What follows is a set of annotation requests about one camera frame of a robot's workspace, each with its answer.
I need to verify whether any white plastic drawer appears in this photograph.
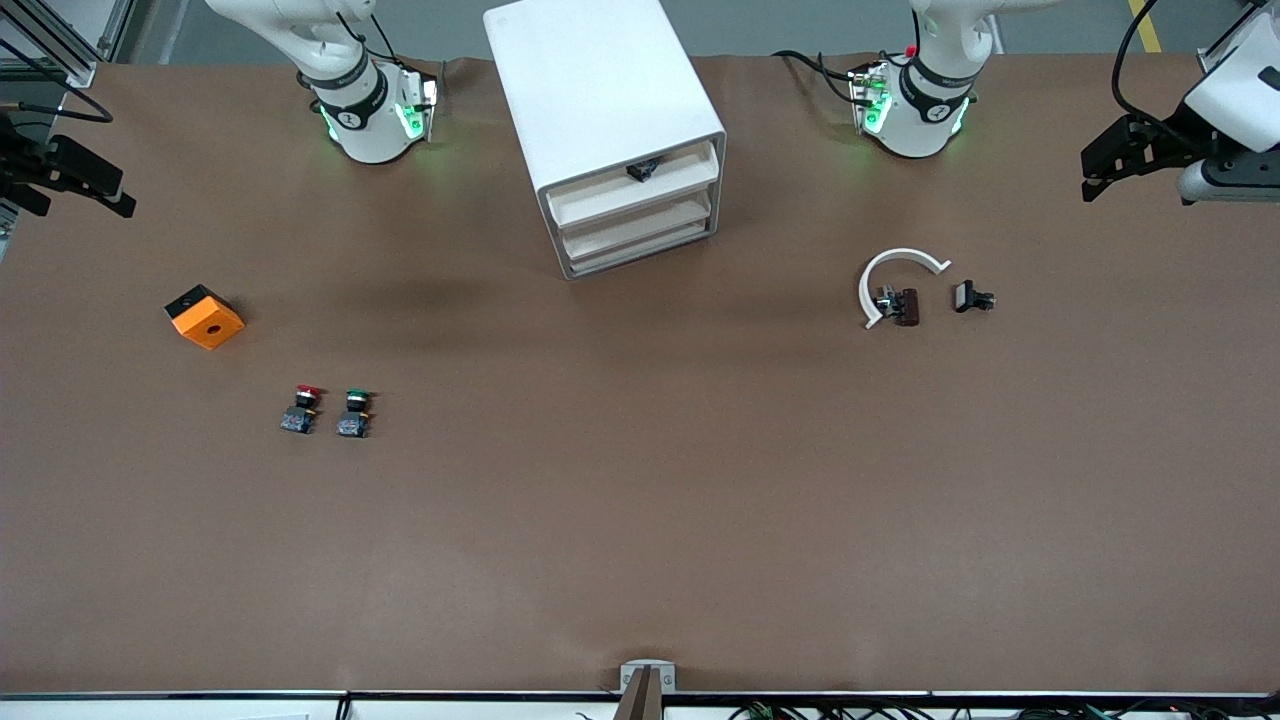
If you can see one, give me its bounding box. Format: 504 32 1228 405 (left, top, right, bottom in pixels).
560 208 718 263
541 140 723 229
556 188 717 246
565 225 721 277

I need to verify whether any white drawer cabinet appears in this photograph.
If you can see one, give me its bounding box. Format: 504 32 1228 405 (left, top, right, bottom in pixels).
483 0 728 281

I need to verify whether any orange box with hole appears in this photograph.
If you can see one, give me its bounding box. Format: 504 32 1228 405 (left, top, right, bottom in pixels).
164 284 246 351

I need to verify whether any small brown black component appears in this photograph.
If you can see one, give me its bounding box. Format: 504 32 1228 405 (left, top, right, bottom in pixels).
875 285 921 327

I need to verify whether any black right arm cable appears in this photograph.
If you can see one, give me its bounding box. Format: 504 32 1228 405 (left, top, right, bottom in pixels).
0 60 114 124

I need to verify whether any aluminium frame post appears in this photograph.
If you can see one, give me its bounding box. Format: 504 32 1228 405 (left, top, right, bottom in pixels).
0 0 151 89
1197 0 1280 79

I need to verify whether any white curved plastic ring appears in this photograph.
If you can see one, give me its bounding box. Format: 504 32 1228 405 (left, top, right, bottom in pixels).
858 247 952 330

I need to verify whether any red push button switch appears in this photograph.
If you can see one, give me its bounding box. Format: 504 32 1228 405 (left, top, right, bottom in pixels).
279 384 326 435

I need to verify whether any green push button switch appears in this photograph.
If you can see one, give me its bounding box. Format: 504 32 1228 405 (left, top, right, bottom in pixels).
335 388 377 439

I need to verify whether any black base cable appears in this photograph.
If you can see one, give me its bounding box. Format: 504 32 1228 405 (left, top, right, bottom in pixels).
772 48 871 106

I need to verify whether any grey metal camera bracket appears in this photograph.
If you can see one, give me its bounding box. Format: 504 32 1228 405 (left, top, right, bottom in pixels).
619 660 677 720

